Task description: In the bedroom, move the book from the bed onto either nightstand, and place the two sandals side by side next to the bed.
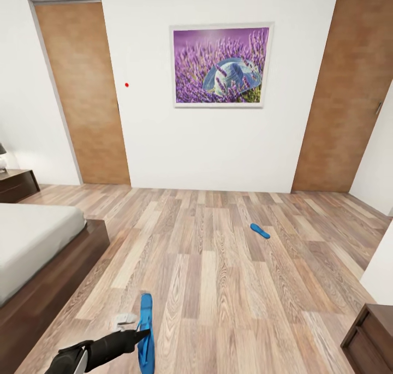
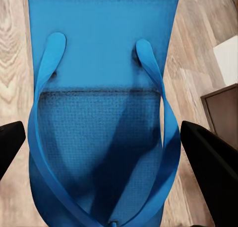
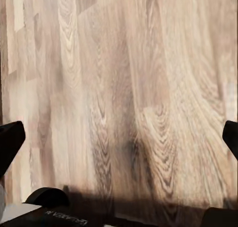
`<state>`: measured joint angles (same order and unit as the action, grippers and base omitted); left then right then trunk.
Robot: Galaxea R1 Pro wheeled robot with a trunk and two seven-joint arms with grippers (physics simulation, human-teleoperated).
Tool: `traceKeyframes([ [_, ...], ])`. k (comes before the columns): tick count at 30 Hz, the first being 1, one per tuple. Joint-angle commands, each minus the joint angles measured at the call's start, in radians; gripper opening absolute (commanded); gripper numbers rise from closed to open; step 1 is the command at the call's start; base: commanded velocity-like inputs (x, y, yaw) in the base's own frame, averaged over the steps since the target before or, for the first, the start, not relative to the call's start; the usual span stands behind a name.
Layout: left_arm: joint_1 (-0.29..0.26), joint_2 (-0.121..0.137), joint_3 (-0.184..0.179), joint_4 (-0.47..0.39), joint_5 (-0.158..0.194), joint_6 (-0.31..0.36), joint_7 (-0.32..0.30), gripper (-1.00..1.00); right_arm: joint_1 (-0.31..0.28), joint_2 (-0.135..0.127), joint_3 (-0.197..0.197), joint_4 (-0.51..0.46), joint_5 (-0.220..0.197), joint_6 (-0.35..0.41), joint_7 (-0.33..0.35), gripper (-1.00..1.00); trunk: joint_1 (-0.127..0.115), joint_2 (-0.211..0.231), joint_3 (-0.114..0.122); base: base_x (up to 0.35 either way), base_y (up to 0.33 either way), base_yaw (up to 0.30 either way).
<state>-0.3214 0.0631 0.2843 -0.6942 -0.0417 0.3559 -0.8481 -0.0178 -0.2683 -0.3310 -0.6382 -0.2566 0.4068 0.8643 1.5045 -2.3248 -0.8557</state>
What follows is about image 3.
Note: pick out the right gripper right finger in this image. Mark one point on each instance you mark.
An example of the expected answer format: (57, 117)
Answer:
(230, 136)

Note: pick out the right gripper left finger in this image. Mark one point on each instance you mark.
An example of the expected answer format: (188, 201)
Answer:
(12, 137)

